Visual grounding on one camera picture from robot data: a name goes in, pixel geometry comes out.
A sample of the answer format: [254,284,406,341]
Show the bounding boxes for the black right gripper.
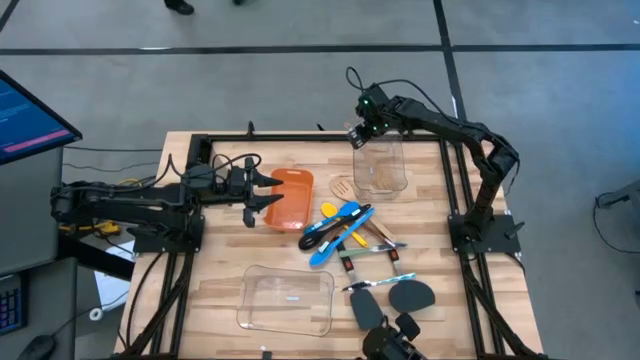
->
[348,83,399,151]

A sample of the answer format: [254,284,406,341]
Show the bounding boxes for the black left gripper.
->
[227,156,285,229]

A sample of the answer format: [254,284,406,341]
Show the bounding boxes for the orange plastic bin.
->
[263,167,316,233]

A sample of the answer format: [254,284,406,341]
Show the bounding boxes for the light wooden slotted spatula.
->
[328,178,399,242]

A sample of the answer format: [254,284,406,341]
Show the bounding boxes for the large blue silicone spoon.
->
[308,207,376,268]

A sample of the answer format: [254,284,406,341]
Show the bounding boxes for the small blue silicone spoon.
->
[304,200,362,237]

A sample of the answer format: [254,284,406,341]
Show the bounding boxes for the green-handled knife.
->
[338,242,409,259]

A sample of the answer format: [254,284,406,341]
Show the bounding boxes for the large clear plastic bin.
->
[236,264,335,337]

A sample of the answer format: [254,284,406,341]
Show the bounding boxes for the rectangular black spatula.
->
[337,243,387,332]

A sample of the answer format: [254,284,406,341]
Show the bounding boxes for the small clear plastic bin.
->
[352,122,410,202]

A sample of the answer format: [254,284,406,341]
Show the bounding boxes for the yellow plastic spoon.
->
[320,202,370,249]

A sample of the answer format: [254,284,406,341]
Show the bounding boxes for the dark brown wooden spoon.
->
[338,204,409,250]

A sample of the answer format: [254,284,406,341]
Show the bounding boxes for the round black spatula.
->
[387,247,437,316]

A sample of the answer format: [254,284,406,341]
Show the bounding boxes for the white paper sheet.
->
[93,239,136,312]

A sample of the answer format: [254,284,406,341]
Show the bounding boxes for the black desk brace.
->
[57,232,136,282]

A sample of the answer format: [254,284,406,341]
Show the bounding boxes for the person's shoe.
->
[163,0,196,16]

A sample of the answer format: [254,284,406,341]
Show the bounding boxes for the grey desk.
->
[0,146,79,360]

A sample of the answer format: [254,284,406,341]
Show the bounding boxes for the computer monitor blue screen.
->
[0,69,84,166]

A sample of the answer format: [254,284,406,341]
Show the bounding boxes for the black floor stand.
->
[594,179,640,210]

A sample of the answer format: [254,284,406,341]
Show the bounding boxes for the black computer mouse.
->
[17,333,57,360]

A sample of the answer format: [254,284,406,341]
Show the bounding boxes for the black keyboard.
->
[0,272,29,335]

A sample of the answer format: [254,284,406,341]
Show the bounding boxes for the black aluminium table frame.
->
[117,130,549,360]

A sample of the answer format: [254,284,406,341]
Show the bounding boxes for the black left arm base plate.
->
[127,227,205,255]

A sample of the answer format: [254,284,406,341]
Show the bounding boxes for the thin black floor cable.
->
[62,160,161,174]
[62,144,164,153]

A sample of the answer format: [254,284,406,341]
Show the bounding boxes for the yellow cable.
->
[59,177,144,236]

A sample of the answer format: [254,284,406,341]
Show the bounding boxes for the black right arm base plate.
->
[448,214,522,255]

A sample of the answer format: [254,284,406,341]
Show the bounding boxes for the thick black power cable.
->
[124,252,166,351]

